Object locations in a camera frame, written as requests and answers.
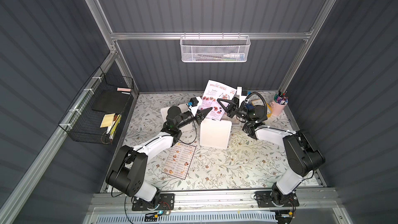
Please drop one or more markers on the yellow tray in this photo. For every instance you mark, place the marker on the yellow tray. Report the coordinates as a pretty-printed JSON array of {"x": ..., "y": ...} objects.
[{"x": 268, "y": 109}]

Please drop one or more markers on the pink special menu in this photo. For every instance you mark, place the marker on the pink special menu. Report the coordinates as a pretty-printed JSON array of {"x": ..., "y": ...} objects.
[{"x": 214, "y": 91}]

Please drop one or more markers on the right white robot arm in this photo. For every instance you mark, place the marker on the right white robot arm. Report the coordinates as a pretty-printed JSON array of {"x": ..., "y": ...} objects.
[{"x": 303, "y": 154}]

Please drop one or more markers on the white tube in basket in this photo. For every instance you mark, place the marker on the white tube in basket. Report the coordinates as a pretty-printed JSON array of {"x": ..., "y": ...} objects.
[{"x": 234, "y": 57}]

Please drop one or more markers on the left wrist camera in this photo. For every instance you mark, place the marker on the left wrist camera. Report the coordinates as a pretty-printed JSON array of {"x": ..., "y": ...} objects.
[{"x": 194, "y": 104}]

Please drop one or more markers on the black wire wall basket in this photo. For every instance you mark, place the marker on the black wire wall basket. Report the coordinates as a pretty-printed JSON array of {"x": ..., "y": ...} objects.
[{"x": 81, "y": 123}]

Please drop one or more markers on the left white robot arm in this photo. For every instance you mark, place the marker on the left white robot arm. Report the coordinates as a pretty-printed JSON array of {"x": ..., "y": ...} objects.
[{"x": 127, "y": 171}]

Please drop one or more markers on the yellow sticky notepad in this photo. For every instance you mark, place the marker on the yellow sticky notepad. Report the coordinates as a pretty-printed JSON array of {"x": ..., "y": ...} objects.
[{"x": 107, "y": 121}]

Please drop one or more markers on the white rack panel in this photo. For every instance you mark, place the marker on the white rack panel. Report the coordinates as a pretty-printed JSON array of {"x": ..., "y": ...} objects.
[
  {"x": 235, "y": 121},
  {"x": 166, "y": 116},
  {"x": 215, "y": 134}
]

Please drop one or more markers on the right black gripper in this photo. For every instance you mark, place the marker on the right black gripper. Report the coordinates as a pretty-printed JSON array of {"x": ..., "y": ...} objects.
[{"x": 233, "y": 107}]

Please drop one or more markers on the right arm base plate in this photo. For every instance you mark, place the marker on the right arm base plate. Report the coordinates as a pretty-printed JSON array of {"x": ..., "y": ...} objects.
[{"x": 264, "y": 199}]

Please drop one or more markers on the black notebook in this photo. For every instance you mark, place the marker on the black notebook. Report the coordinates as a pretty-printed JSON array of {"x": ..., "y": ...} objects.
[{"x": 111, "y": 102}]

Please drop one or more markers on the white wire mesh basket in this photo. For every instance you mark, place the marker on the white wire mesh basket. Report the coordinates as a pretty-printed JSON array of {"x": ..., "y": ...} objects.
[{"x": 210, "y": 48}]

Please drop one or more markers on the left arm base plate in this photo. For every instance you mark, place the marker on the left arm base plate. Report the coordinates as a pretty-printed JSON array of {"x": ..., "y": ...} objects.
[{"x": 163, "y": 201}]

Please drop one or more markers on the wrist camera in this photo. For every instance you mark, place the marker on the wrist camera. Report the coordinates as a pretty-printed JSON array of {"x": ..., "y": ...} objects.
[
  {"x": 194, "y": 104},
  {"x": 241, "y": 94}
]

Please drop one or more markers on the pink pen cup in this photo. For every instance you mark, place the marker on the pink pen cup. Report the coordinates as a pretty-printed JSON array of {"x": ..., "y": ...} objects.
[{"x": 276, "y": 108}]

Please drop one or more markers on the yellow patterned roll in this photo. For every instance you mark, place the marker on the yellow patterned roll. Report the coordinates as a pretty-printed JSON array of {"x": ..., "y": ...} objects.
[{"x": 111, "y": 130}]

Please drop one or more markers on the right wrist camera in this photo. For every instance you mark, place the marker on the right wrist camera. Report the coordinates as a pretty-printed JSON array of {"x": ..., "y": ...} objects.
[{"x": 241, "y": 94}]

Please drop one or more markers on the left Dim Sum menu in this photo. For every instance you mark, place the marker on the left Dim Sum menu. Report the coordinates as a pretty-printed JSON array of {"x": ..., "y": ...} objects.
[{"x": 179, "y": 160}]

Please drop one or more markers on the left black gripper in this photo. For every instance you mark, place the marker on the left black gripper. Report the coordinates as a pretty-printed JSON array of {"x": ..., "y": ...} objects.
[{"x": 198, "y": 116}]

